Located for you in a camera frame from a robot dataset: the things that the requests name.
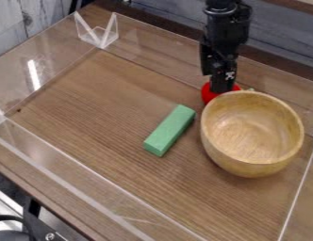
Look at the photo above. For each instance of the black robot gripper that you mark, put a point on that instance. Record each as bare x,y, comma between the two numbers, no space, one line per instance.
225,33

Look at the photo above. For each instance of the light wooden bowl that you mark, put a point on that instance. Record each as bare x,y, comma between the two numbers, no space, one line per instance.
251,133

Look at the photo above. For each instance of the green rectangular block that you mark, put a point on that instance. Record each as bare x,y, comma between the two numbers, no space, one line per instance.
158,142

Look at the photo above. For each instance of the clear acrylic corner bracket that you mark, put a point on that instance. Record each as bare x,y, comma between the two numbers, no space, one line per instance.
99,37

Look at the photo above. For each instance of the clear acrylic tray wall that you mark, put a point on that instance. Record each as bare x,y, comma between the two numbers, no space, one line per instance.
79,105

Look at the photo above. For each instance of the black metal table bracket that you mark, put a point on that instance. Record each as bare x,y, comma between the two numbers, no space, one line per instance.
40,230

